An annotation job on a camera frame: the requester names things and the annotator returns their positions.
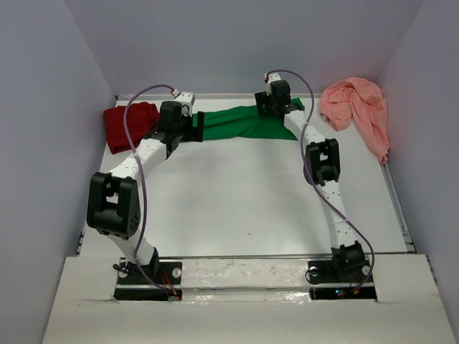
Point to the white front cover board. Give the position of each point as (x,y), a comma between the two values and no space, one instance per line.
(249,301)

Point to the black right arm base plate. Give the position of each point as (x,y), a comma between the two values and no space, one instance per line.
(326,284)

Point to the salmon pink t shirt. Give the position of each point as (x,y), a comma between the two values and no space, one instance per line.
(359,101)

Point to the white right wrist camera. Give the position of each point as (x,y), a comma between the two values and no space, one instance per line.
(272,77)

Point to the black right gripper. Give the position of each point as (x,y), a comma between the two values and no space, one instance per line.
(265,104)

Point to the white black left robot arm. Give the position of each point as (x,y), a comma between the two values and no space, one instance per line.
(117,199)

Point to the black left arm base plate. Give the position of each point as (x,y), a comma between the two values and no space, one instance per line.
(161,286)

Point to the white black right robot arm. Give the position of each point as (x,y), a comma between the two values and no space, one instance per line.
(321,160)

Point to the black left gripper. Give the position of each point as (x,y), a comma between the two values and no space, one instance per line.
(191,128)

